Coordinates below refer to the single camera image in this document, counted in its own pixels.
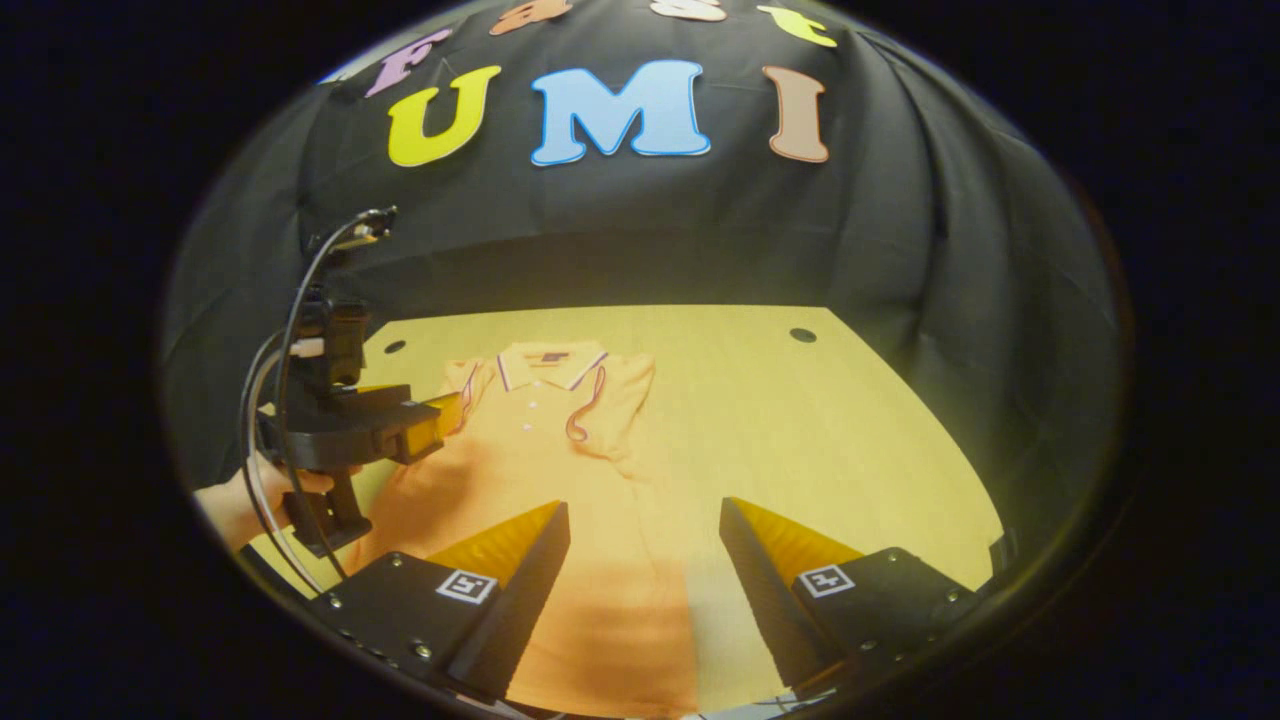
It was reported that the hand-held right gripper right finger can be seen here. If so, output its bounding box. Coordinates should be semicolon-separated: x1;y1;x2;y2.
718;497;986;701

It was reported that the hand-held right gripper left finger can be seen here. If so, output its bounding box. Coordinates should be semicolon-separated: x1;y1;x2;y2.
305;500;571;706

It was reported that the orange T-shirt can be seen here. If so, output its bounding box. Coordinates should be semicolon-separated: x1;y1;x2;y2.
345;340;701;719

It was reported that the black backdrop cloth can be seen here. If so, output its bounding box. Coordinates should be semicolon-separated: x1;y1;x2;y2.
165;0;1121;521

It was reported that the left hand-held gripper cable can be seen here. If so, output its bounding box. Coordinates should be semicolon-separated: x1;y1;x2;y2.
238;205;399;593

